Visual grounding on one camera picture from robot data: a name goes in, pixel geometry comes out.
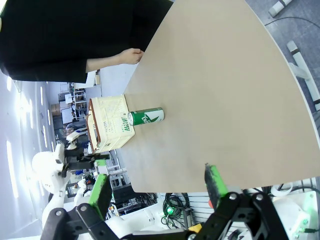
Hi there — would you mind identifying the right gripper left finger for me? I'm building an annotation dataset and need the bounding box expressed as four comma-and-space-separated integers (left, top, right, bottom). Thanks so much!
41, 173, 121, 240

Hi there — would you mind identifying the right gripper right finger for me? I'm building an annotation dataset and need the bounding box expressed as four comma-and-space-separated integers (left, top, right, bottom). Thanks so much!
197, 162, 298, 240

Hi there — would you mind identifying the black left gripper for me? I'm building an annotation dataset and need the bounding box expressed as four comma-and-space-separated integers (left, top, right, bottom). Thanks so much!
62, 148, 111, 173

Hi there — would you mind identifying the green drink can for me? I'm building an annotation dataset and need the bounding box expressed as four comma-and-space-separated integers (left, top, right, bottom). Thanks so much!
127, 106, 165, 127

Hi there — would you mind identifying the person's right forearm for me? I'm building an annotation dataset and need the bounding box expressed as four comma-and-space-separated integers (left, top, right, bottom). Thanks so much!
85, 52, 123, 74

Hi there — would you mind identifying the person's right hand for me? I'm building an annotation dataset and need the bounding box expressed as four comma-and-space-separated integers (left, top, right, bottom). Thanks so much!
117, 48, 145, 65

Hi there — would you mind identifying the brown cardboard box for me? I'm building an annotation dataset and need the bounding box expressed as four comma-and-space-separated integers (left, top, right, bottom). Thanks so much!
50, 103, 62, 117

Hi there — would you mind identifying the person in black clothes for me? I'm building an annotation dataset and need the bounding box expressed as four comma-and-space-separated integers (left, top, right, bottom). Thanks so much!
0, 0, 175, 83

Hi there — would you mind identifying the white pole with black band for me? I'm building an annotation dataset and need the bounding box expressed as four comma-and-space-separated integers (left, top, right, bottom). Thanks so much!
268, 0, 293, 17
286, 40, 320, 112

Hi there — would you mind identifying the cream basket with brown handles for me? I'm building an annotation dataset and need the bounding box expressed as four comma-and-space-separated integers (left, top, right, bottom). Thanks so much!
85, 94, 136, 154

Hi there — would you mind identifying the black cable bundle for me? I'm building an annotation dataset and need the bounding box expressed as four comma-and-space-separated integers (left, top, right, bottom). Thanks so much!
161, 192, 197, 227

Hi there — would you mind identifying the white tape ring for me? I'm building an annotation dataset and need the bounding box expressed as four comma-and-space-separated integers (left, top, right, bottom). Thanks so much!
271, 181, 294, 198

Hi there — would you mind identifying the black floor cable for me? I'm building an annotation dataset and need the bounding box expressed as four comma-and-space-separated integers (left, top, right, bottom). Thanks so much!
264, 16, 320, 33

